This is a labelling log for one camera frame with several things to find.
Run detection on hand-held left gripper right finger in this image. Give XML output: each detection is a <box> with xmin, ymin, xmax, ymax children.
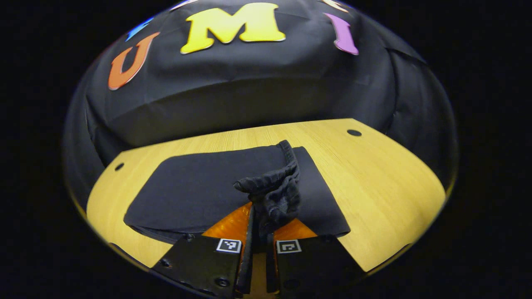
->
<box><xmin>266</xmin><ymin>218</ymin><xmax>367</xmax><ymax>298</ymax></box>

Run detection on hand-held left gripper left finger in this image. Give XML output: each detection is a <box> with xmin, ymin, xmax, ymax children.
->
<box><xmin>152</xmin><ymin>202</ymin><xmax>255</xmax><ymax>299</ymax></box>

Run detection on black jeans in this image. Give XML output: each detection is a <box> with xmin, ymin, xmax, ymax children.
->
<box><xmin>123</xmin><ymin>140</ymin><xmax>351</xmax><ymax>246</ymax></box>

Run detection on black backdrop cloth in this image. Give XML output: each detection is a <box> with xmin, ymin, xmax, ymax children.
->
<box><xmin>62</xmin><ymin>0</ymin><xmax>458</xmax><ymax>208</ymax></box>

